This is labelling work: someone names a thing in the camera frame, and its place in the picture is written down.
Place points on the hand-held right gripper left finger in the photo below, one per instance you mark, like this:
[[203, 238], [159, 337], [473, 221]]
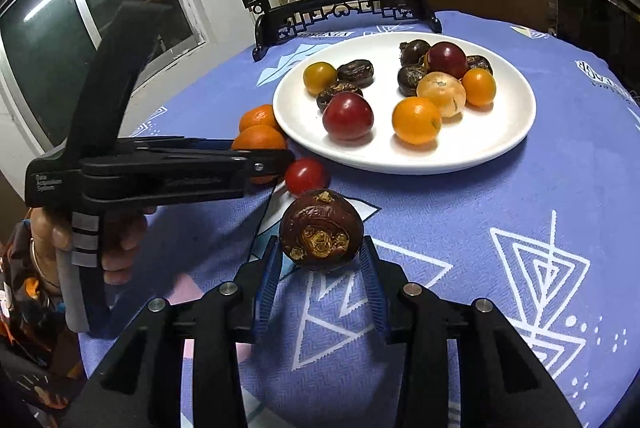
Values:
[[265, 288]]

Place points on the white round plate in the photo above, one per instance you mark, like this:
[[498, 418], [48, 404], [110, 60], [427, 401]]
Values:
[[500, 127]]

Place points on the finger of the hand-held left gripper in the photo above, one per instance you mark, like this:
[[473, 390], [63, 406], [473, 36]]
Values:
[[270, 162], [190, 141]]

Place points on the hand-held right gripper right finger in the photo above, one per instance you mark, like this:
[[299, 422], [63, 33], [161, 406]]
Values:
[[375, 293]]

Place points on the black framed panel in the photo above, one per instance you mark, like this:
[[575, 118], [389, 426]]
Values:
[[590, 32]]

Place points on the small orange citrus fruit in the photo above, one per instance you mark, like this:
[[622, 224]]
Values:
[[478, 86], [416, 120], [320, 76]]

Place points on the mandarin orange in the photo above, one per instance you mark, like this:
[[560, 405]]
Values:
[[257, 116], [257, 138]]

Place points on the blue printed tablecloth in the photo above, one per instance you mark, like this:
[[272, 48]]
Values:
[[500, 208]]

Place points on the small red plum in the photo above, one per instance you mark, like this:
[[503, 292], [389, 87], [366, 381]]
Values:
[[446, 60], [306, 176], [347, 115]]

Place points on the person's left hand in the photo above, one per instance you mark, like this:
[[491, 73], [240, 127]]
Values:
[[122, 243]]

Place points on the white framed window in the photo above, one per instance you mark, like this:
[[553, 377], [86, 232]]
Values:
[[50, 37]]

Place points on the pale yellow round fruit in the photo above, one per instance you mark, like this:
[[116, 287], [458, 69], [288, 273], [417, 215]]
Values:
[[441, 93]]

